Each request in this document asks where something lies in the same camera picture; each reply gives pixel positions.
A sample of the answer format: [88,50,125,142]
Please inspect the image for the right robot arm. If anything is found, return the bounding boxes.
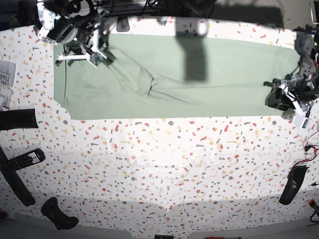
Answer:
[34,0,115,68]

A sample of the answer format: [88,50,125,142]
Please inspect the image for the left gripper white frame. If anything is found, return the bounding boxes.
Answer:
[264,78,316,128]

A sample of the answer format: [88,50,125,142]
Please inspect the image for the grey table clamp block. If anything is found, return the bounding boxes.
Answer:
[116,16,130,32]

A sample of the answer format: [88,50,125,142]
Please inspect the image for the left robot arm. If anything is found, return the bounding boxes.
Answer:
[264,22,319,128]

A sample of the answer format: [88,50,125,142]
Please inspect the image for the red connector plug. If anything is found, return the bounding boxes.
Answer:
[308,199,317,208]

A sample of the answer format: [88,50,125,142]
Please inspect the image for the red and black wires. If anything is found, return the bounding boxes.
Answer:
[291,134,319,172]

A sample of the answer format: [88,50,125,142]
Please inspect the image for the black handle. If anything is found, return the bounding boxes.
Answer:
[279,166,308,205]
[41,197,79,231]

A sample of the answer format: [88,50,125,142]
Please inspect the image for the long black bar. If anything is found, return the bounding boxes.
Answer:
[0,148,35,207]

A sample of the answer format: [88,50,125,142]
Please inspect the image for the green T-shirt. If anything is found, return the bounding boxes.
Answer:
[54,34,300,120]

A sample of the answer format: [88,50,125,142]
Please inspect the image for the black TV remote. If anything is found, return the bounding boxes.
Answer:
[8,148,45,171]

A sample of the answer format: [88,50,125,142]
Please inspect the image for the black handle bottom left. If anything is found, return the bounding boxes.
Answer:
[41,197,79,231]

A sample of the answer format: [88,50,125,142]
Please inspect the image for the black handle right side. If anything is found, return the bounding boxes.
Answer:
[279,166,308,205]

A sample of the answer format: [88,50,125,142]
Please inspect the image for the black cylinder sleeve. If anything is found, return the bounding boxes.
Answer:
[0,109,38,130]

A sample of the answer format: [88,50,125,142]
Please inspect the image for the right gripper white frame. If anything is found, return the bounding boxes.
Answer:
[55,24,116,68]

